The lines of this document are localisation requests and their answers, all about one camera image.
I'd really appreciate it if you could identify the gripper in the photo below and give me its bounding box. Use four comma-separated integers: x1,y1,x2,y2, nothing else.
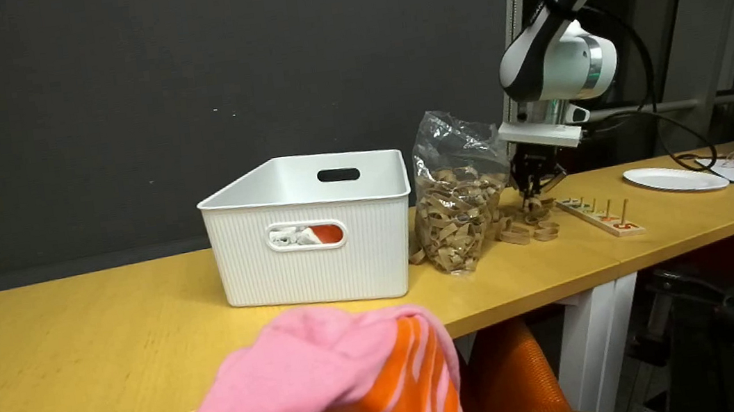
507,138,572,211

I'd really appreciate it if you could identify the heap of tan rubber bands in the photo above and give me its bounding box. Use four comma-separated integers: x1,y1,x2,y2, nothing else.
493,194,564,249

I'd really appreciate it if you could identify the wooden peg board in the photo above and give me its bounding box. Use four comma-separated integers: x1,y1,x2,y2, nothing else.
555,188,647,246

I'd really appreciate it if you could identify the clear bag of rubber bands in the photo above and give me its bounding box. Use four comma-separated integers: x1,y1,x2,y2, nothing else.
392,102,523,281

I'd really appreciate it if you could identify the white plate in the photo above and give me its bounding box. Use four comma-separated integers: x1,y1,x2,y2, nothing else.
622,157,732,201

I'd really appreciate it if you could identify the orange mesh chair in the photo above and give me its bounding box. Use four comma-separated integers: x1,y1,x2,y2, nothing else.
450,306,619,412

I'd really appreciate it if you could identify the white and orange cloth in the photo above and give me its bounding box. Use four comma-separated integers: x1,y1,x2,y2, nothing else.
269,220,345,252

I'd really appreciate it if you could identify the white ribbed plastic basket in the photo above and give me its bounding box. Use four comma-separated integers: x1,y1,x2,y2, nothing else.
192,141,425,321

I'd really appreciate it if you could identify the pink and orange cloth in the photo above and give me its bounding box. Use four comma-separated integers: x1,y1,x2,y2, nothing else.
117,288,470,412

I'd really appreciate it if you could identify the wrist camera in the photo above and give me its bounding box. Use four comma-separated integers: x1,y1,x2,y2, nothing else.
496,111,587,158

